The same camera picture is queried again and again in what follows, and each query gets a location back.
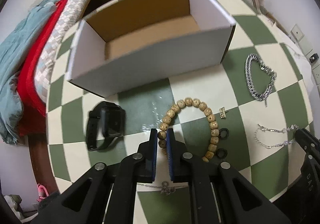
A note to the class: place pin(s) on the black charger plug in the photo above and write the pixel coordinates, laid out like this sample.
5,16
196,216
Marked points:
313,58

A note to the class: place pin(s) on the checkered patterned mattress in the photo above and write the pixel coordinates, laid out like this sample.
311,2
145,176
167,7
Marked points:
71,12

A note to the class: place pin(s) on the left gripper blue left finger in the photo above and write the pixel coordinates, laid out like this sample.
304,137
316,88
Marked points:
147,166

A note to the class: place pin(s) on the black smartwatch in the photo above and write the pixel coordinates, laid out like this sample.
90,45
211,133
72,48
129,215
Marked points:
105,123

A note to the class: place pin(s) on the green white checkered tablecloth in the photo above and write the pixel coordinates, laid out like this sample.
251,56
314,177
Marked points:
255,144

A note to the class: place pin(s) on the wall power sockets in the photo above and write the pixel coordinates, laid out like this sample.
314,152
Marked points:
306,49

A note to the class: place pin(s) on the red bed sheet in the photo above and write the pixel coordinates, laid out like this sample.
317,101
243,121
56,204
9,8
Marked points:
33,120

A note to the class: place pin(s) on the white cardboard box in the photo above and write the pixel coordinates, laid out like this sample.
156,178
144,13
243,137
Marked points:
129,43

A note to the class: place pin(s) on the pink slipper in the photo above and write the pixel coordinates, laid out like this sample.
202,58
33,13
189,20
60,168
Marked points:
42,192

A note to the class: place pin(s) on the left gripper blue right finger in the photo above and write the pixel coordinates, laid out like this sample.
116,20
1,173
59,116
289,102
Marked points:
175,150

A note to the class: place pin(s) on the teal blue duvet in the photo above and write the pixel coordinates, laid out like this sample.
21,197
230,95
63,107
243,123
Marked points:
14,50

